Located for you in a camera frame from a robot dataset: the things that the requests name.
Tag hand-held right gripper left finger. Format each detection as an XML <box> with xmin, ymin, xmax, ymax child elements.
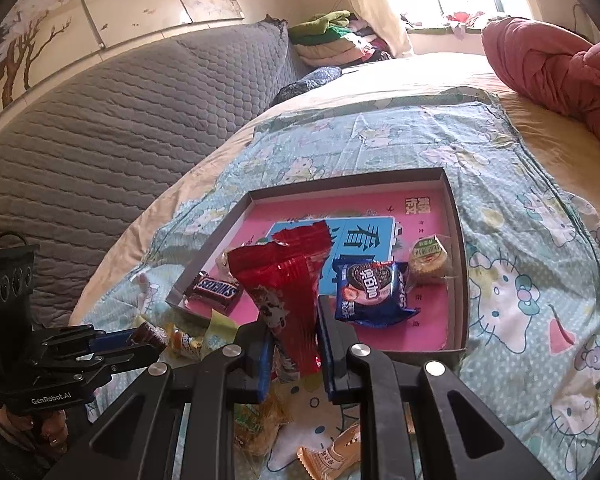
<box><xmin>45</xmin><ymin>318</ymin><xmax>276</xmax><ymax>480</ymax></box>

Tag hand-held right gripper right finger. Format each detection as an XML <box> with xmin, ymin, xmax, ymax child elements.
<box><xmin>317</xmin><ymin>294</ymin><xmax>552</xmax><ymax>480</ymax></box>

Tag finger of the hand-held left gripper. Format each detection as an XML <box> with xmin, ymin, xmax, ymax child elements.
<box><xmin>40</xmin><ymin>324</ymin><xmax>142</xmax><ymax>357</ymax></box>
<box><xmin>70</xmin><ymin>347</ymin><xmax>160</xmax><ymax>387</ymax></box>

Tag light green snack packet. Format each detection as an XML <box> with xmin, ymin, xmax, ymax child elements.
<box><xmin>200</xmin><ymin>310</ymin><xmax>241</xmax><ymax>362</ymax></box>

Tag clear bag of candies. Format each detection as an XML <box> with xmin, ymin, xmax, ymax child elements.
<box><xmin>132</xmin><ymin>321</ymin><xmax>204</xmax><ymax>361</ymax></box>

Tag blue cookie packet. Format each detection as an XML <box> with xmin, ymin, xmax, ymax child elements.
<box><xmin>334</xmin><ymin>256</ymin><xmax>421</xmax><ymax>330</ymax></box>

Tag red sausage packet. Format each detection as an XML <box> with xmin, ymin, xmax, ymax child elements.
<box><xmin>227</xmin><ymin>220</ymin><xmax>342</xmax><ymax>379</ymax></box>

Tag brown chocolate bar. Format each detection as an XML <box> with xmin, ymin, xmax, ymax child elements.
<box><xmin>183</xmin><ymin>270</ymin><xmax>245</xmax><ymax>316</ymax></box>

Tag shallow pink-lined cardboard box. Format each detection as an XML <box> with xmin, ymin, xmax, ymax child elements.
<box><xmin>165</xmin><ymin>167</ymin><xmax>470</xmax><ymax>354</ymax></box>

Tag tan biscuit packet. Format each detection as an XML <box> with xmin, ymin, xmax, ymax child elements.
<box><xmin>296</xmin><ymin>420</ymin><xmax>364</xmax><ymax>480</ymax></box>

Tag clear round pastry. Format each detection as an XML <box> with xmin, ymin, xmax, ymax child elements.
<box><xmin>407</xmin><ymin>233</ymin><xmax>454</xmax><ymax>284</ymax></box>

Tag person's left hand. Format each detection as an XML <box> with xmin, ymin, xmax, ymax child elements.
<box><xmin>0</xmin><ymin>406</ymin><xmax>74</xmax><ymax>455</ymax></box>

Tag grey quilted headboard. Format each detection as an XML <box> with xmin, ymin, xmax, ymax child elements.
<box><xmin>0</xmin><ymin>19</ymin><xmax>301</xmax><ymax>322</ymax></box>

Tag cartoon cat printed blanket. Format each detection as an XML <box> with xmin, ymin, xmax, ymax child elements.
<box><xmin>70</xmin><ymin>87</ymin><xmax>600</xmax><ymax>480</ymax></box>

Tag dark blue patterned pillow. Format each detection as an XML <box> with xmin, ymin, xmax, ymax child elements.
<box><xmin>272</xmin><ymin>66</ymin><xmax>344</xmax><ymax>106</ymax></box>

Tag bed with beige sheet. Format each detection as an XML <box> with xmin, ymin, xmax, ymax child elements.
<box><xmin>67</xmin><ymin>52</ymin><xmax>600</xmax><ymax>322</ymax></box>

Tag pile of folded clothes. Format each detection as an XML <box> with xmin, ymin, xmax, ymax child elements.
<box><xmin>287</xmin><ymin>9</ymin><xmax>394</xmax><ymax>67</ymax></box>

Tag cream curtain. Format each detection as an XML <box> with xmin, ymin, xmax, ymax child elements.
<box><xmin>327</xmin><ymin>0</ymin><xmax>415</xmax><ymax>59</ymax></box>

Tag red quilt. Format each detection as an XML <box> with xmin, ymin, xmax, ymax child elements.
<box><xmin>481</xmin><ymin>16</ymin><xmax>600</xmax><ymax>162</ymax></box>

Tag red clothes on windowsill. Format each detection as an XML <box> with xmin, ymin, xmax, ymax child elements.
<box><xmin>442</xmin><ymin>10</ymin><xmax>487</xmax><ymax>29</ymax></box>

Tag tree print wall panel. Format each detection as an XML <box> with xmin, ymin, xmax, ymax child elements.
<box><xmin>0</xmin><ymin>0</ymin><xmax>246</xmax><ymax>129</ymax></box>

